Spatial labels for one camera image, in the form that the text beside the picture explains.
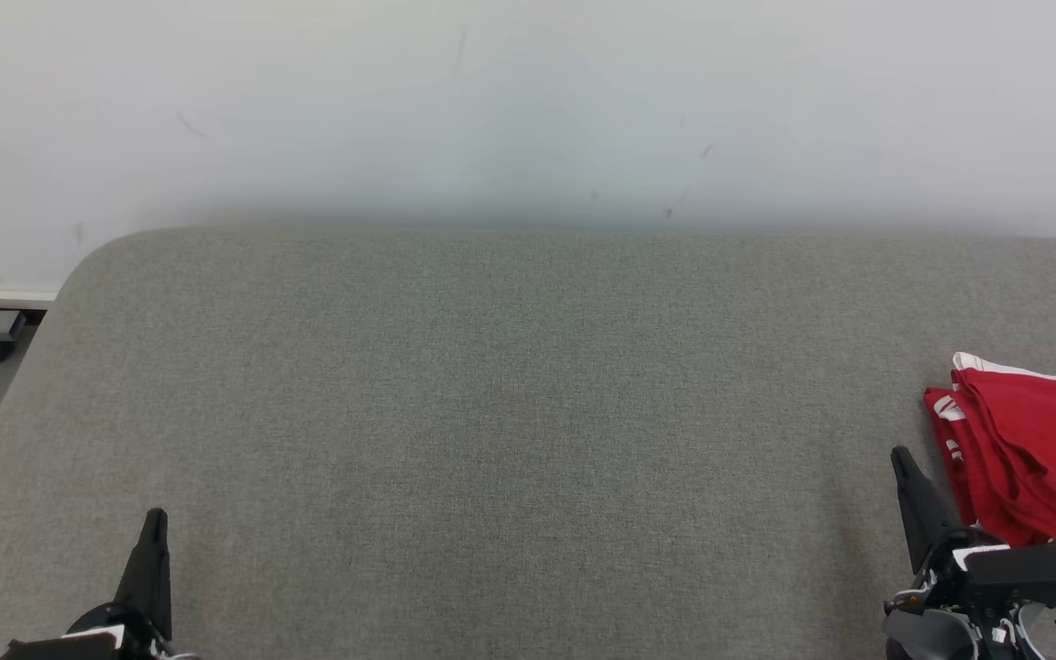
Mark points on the red Bulls jersey white sleeves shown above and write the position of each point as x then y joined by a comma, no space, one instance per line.
945,422

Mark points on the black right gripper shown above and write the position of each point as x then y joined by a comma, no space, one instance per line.
1032,573

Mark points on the grey fabric sofa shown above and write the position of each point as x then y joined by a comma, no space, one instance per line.
491,412

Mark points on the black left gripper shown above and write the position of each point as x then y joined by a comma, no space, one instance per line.
97,643

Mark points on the red shorts white stripe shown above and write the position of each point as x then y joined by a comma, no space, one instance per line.
1041,449

